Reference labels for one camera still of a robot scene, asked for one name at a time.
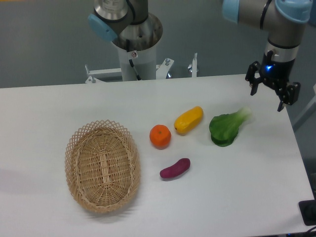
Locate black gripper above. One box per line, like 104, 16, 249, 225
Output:
245, 50, 301, 112

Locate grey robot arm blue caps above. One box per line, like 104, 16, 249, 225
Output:
88, 0, 313, 110

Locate green bok choy vegetable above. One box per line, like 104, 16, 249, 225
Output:
209, 107, 252, 147

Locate yellow mango fruit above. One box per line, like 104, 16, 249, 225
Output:
174, 106, 204, 135

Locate purple sweet potato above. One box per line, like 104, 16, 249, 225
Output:
159, 158, 191, 179

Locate orange tangerine fruit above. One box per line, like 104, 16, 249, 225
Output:
149, 124, 172, 149

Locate black device at table edge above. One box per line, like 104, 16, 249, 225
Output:
298, 199, 316, 226

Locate woven wicker basket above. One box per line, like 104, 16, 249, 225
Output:
65, 120, 141, 213

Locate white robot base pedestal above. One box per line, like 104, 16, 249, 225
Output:
110, 12, 163, 81

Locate black cable on pedestal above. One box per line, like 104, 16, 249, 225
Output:
125, 39, 142, 81

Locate white metal frame bracket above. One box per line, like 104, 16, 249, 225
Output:
85, 52, 199, 83

